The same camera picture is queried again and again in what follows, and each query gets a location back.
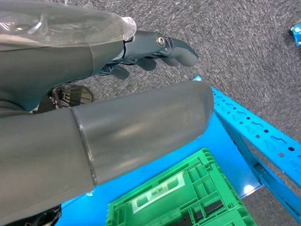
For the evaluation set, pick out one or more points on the black mesh robot foot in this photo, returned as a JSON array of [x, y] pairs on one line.
[[70, 96]]

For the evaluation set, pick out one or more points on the green plastic crate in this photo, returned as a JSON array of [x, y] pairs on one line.
[[188, 193]]

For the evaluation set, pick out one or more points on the blue metal shelf rack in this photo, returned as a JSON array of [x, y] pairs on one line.
[[259, 137], [296, 32]]

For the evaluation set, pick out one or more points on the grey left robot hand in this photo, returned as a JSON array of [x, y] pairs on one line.
[[118, 134]]

